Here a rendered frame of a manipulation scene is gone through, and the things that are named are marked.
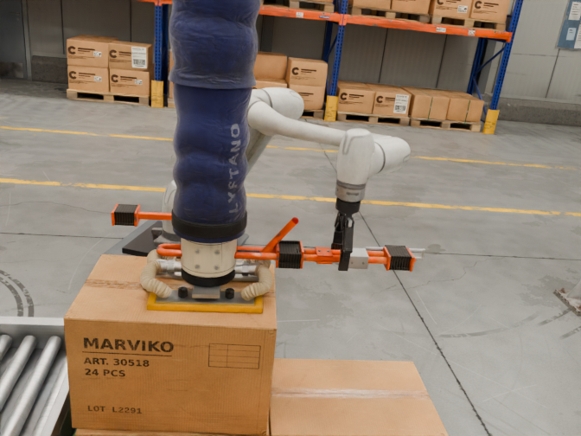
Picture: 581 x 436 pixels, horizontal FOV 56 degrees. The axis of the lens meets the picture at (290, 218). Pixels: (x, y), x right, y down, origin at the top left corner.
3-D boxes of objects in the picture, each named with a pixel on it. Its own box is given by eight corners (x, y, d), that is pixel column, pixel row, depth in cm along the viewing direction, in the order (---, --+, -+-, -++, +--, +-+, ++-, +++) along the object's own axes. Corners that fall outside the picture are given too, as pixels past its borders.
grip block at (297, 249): (276, 269, 169) (277, 252, 167) (274, 254, 178) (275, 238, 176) (303, 270, 170) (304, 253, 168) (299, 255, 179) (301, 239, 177)
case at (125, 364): (71, 428, 169) (62, 317, 153) (105, 349, 205) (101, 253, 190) (266, 435, 173) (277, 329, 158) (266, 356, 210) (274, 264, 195)
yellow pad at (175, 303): (146, 310, 161) (145, 296, 159) (151, 293, 170) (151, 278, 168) (262, 314, 164) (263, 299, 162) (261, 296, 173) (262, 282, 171)
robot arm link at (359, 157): (353, 188, 159) (381, 182, 168) (360, 136, 153) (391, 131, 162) (327, 176, 166) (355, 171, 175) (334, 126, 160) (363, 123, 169)
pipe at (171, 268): (147, 297, 161) (146, 279, 159) (159, 258, 184) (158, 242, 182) (263, 299, 164) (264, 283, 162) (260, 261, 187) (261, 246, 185)
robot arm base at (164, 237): (160, 227, 256) (160, 216, 254) (206, 234, 253) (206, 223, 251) (143, 242, 239) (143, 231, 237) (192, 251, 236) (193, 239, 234)
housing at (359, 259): (346, 269, 173) (347, 256, 171) (342, 259, 179) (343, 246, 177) (367, 270, 174) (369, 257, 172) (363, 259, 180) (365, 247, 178)
